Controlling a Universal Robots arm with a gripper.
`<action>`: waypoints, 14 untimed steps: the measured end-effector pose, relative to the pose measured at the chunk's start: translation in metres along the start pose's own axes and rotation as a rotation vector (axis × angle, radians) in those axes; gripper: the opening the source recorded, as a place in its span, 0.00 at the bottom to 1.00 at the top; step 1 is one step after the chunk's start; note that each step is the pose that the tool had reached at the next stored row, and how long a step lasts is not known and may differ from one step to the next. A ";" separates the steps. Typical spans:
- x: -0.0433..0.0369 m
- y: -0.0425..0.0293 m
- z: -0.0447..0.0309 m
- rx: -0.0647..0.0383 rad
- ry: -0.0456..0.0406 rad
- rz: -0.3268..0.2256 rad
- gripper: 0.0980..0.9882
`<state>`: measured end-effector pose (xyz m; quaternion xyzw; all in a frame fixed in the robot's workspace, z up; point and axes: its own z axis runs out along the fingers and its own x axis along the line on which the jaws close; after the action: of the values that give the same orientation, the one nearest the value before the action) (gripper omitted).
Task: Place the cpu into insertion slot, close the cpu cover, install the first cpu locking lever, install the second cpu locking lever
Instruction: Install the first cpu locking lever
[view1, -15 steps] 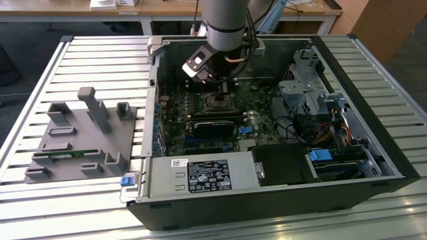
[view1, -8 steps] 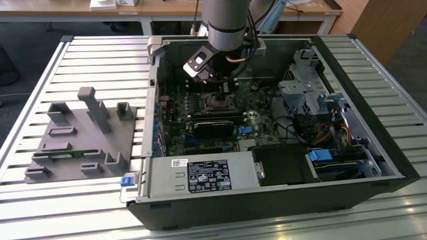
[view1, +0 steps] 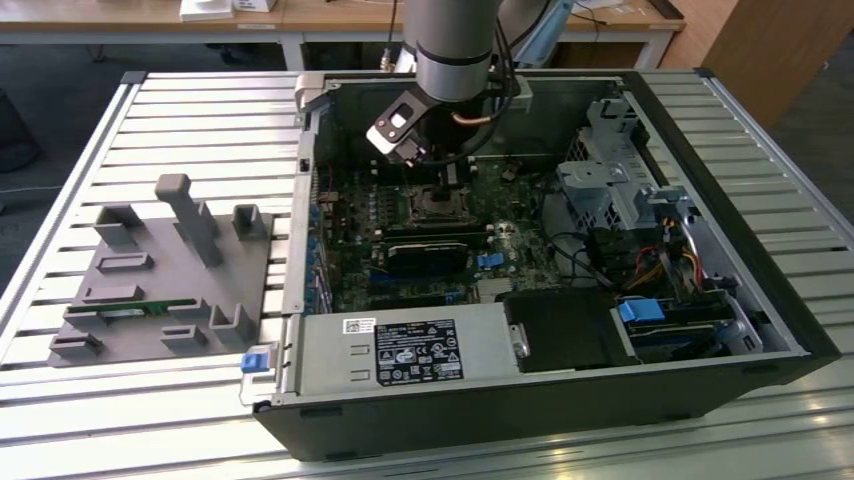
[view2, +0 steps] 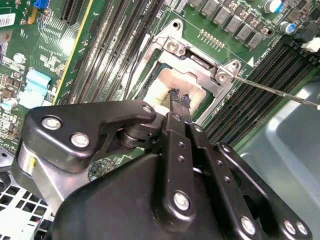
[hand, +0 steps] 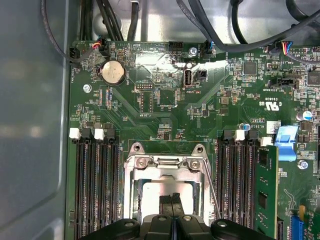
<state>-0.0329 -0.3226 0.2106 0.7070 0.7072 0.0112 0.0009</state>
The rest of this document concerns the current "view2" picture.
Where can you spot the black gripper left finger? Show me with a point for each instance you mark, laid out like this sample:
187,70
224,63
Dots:
100,117

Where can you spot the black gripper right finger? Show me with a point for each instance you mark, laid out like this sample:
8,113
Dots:
215,175

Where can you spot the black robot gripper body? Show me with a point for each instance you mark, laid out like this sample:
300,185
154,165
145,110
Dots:
112,212

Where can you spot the silver green CPU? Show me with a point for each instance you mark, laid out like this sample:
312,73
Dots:
170,78

